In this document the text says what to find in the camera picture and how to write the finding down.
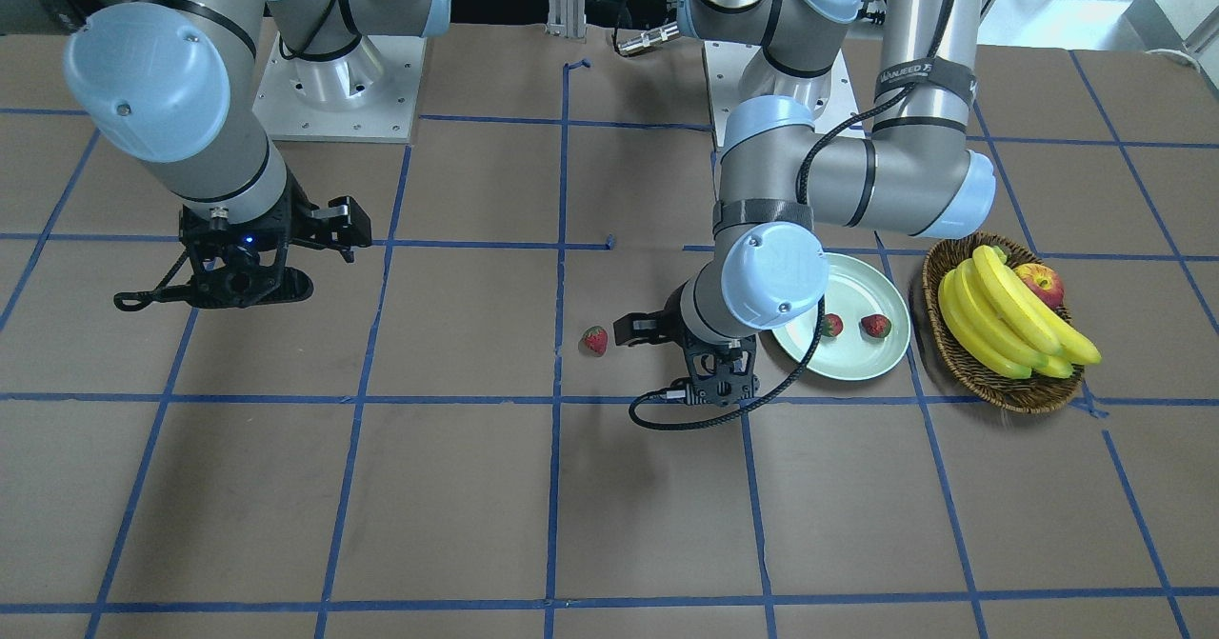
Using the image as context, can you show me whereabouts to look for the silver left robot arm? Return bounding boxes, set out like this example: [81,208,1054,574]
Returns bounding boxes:
[658,0,996,405]

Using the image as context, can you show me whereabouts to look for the woven wicker basket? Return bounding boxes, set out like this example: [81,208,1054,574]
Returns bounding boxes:
[917,230,1101,413]

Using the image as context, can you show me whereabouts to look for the red strawberry one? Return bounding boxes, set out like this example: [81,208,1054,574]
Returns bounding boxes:
[859,313,894,340]

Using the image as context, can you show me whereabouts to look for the red strawberry three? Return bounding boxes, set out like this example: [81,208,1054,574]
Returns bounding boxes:
[581,324,610,357]

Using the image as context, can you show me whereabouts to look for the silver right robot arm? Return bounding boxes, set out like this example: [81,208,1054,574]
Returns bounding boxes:
[65,0,452,311]

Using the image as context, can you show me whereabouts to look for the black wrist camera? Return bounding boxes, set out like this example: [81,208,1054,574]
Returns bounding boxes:
[612,309,684,348]
[291,195,373,263]

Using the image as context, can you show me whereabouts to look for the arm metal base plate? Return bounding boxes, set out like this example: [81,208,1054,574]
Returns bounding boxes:
[705,41,859,152]
[254,37,430,144]

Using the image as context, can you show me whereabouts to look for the red yellow apple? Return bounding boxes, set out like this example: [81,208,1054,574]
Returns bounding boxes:
[1013,262,1064,310]

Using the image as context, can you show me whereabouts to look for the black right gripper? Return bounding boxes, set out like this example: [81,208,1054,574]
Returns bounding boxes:
[177,174,313,309]

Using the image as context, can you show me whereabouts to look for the pale green plate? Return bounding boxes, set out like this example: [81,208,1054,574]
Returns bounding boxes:
[807,252,911,382]

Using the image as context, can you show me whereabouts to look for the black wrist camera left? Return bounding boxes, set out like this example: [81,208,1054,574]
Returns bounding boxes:
[612,309,684,348]

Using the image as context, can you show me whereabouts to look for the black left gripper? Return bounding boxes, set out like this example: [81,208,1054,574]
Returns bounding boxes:
[675,324,758,409]

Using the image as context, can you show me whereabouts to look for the yellow banana bunch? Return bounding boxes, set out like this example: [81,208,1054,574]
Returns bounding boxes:
[935,243,1102,380]

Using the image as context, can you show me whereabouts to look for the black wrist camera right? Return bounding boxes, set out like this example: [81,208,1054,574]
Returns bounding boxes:
[291,195,373,263]

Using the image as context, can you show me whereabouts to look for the red strawberry two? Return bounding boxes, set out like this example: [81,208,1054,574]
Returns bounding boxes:
[819,312,844,339]

